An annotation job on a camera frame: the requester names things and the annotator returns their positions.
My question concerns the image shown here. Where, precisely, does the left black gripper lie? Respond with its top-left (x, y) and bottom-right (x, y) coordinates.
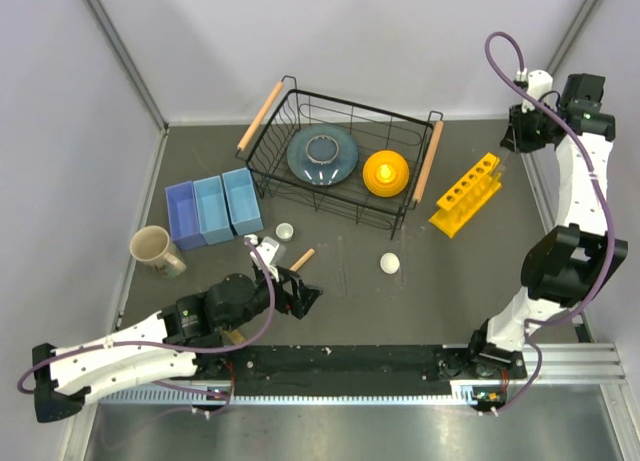
top-left (223, 264), bottom-right (322, 332)

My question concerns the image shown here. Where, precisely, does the clear glass test tube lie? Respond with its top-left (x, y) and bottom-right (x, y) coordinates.
top-left (496, 148), bottom-right (510, 167)
top-left (492, 164), bottom-right (506, 190)

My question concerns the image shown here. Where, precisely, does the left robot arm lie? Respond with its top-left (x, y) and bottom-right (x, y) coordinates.
top-left (32, 269), bottom-right (323, 423)

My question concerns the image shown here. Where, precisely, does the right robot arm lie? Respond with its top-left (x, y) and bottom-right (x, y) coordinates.
top-left (466, 71), bottom-right (628, 377)

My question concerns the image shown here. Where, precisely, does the wooden test tube clamp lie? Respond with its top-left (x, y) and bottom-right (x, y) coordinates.
top-left (290, 248), bottom-right (315, 272)

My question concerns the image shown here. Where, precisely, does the clear test tube on table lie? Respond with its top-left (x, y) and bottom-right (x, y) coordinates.
top-left (318, 243), bottom-right (344, 299)
top-left (335, 235), bottom-right (349, 300)

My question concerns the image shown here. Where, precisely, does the small white cup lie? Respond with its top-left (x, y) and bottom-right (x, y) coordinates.
top-left (275, 222), bottom-right (294, 242)

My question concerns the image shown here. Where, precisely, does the yellow test tube rack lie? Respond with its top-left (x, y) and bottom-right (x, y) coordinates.
top-left (429, 153), bottom-right (499, 238)

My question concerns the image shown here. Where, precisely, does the white round lid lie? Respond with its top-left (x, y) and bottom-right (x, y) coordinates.
top-left (379, 252), bottom-right (400, 274)

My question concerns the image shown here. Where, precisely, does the right light blue bin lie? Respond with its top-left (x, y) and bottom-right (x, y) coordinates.
top-left (222, 168), bottom-right (263, 236)

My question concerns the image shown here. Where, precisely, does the light blue bin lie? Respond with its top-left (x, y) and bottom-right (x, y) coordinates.
top-left (193, 176), bottom-right (234, 245)
top-left (222, 168), bottom-right (263, 236)

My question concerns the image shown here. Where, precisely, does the yellow ridged dome bowl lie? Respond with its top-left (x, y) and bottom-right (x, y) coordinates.
top-left (362, 150), bottom-right (410, 198)

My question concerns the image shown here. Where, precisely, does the middle light blue bin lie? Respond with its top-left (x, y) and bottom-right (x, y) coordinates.
top-left (193, 176), bottom-right (234, 245)

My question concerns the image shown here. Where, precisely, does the blue ceramic plate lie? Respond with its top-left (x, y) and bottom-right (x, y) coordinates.
top-left (286, 124), bottom-right (359, 186)

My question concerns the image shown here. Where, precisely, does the dark blue plastic bin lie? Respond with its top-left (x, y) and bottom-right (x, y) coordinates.
top-left (165, 181), bottom-right (206, 251)

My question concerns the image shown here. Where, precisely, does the beige ceramic mug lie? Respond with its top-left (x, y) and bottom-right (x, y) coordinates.
top-left (129, 225), bottom-right (187, 278)

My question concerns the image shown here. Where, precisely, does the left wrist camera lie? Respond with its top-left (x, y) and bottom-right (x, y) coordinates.
top-left (243, 234), bottom-right (286, 281)

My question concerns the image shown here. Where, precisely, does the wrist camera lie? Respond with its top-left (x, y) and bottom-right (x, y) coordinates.
top-left (243, 234), bottom-right (286, 281)
top-left (514, 68), bottom-right (553, 103)

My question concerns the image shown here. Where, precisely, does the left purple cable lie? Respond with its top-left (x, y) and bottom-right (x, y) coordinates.
top-left (17, 238), bottom-right (276, 417)

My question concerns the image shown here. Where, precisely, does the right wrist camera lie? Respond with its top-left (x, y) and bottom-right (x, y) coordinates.
top-left (514, 68), bottom-right (553, 103)

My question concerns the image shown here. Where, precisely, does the black wire dish rack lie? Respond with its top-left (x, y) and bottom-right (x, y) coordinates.
top-left (236, 75), bottom-right (444, 233)

